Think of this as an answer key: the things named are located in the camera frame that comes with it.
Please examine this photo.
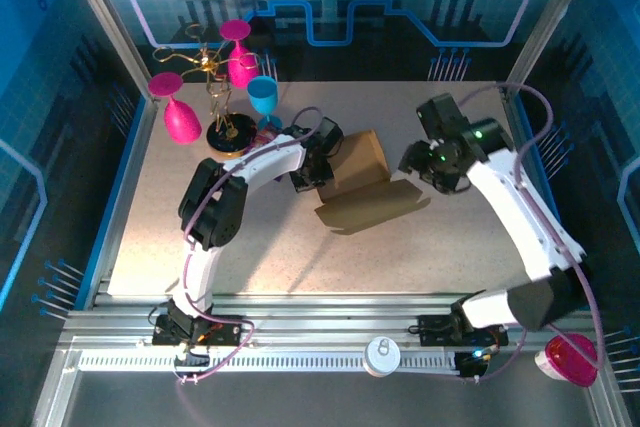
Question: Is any brown cardboard paper box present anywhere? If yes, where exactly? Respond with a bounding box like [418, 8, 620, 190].
[313, 129, 432, 236]

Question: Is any purple candy bag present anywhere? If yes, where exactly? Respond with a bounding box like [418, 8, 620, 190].
[249, 126, 290, 184]

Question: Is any blue plastic goblet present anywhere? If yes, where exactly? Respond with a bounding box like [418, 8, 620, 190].
[246, 75, 284, 132]

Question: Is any pink plastic goblet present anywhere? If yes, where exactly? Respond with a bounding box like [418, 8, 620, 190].
[147, 71, 203, 146]
[218, 19, 261, 90]

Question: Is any white pull-tab can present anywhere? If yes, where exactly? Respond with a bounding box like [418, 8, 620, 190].
[363, 336, 401, 378]

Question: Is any pink cup bottom right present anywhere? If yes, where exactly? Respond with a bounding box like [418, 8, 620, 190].
[533, 332, 600, 388]

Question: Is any gold wire glass rack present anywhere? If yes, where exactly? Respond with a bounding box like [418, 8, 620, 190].
[152, 21, 264, 154]

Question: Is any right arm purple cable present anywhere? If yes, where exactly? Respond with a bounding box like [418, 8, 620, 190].
[457, 82, 601, 383]

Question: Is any aluminium base frame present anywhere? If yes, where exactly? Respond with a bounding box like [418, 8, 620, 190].
[32, 291, 632, 427]

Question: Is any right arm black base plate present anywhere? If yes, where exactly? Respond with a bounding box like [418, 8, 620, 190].
[417, 313, 510, 348]

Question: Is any aluminium frame post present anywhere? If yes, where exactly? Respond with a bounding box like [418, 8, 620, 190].
[502, 0, 604, 98]
[54, 0, 156, 103]

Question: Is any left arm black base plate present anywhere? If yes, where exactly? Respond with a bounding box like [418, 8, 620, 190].
[151, 314, 250, 348]

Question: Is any white slotted cable duct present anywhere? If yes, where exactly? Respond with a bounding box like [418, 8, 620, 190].
[77, 350, 461, 373]

